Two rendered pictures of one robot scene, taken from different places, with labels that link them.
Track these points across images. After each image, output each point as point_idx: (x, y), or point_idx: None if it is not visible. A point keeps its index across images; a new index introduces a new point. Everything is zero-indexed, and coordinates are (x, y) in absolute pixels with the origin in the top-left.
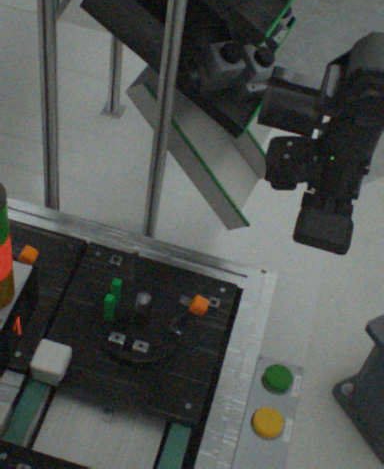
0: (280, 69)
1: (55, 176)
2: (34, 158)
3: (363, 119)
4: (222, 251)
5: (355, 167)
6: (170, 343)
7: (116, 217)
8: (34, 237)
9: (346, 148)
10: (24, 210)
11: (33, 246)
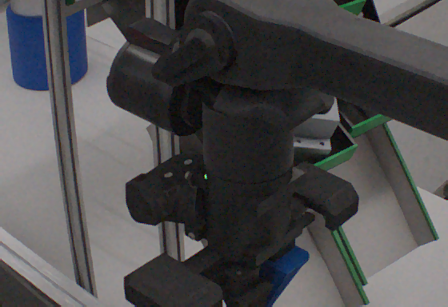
0: (148, 21)
1: (78, 237)
2: (122, 241)
3: (227, 100)
4: None
5: (237, 198)
6: None
7: None
8: (27, 297)
9: (214, 156)
10: (40, 271)
11: (20, 306)
